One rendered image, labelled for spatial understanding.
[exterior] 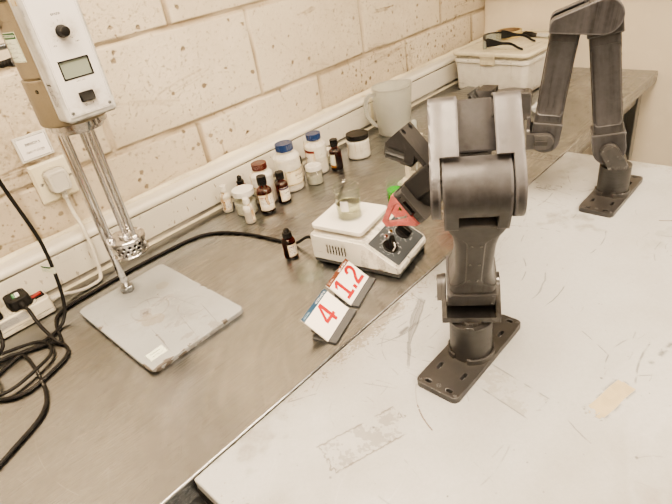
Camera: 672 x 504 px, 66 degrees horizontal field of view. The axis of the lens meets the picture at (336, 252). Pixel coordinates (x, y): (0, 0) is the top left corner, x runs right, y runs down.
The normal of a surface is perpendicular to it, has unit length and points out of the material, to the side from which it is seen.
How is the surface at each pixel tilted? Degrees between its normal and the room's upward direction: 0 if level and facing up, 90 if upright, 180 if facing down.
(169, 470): 0
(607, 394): 0
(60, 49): 90
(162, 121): 90
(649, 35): 90
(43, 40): 90
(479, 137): 69
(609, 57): 98
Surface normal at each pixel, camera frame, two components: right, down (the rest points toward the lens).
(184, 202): 0.73, 0.26
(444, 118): -0.22, -0.24
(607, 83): -0.29, 0.53
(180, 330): -0.14, -0.84
